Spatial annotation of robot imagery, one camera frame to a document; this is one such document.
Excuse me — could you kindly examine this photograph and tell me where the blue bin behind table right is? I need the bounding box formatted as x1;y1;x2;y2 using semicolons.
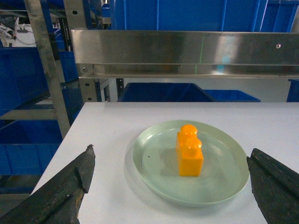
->
287;79;299;102

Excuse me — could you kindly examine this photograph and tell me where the blue bin behind table left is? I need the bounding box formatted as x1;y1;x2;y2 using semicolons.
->
118;83;215;102

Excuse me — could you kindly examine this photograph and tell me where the stainless steel shelf beam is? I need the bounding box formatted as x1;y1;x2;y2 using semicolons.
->
71;29;299;78

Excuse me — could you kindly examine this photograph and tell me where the blue bin behind table middle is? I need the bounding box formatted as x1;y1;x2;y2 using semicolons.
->
205;90;261;103

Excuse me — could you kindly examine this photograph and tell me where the yellow toy block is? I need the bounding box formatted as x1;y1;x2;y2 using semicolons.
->
176;124;204;177

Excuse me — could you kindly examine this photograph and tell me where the pale green plate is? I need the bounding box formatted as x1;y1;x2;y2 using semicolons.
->
132;120;249;207

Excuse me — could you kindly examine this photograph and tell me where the blue bin behind table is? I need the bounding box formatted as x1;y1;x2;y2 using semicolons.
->
205;90;261;103
118;83;215;102
287;79;299;102

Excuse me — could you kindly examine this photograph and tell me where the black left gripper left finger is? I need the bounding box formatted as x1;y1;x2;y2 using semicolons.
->
0;145;95;224

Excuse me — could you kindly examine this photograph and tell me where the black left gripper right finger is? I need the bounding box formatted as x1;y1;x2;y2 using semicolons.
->
247;148;299;224

